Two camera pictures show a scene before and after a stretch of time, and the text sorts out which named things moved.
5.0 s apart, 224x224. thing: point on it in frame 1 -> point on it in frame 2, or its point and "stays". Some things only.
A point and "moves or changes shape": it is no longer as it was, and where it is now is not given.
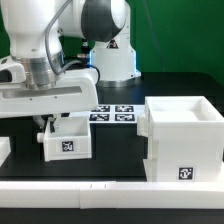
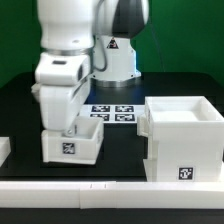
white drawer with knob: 71,139 moves or changes shape
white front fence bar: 111,195 stays
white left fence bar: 4,148 stays
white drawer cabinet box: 185,139 stays
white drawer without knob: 142,125 stays
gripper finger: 52,129 -> 71,130
